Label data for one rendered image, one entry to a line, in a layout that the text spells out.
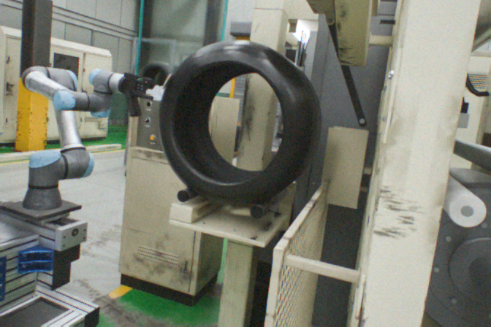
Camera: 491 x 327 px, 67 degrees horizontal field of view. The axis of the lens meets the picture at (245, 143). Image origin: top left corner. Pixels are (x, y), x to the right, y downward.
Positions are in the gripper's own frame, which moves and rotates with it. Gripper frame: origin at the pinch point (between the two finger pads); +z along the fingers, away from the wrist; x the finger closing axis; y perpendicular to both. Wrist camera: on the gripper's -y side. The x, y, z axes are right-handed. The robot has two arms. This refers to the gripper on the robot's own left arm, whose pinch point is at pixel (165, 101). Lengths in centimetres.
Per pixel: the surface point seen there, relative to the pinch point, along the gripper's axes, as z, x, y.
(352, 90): 66, 20, 21
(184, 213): 22.7, -10.2, -36.1
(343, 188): 73, 20, -17
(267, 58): 39.8, -10.7, 23.1
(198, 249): 3, 63, -85
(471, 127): 175, 324, 25
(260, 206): 49, -9, -25
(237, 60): 30.5, -12.1, 20.3
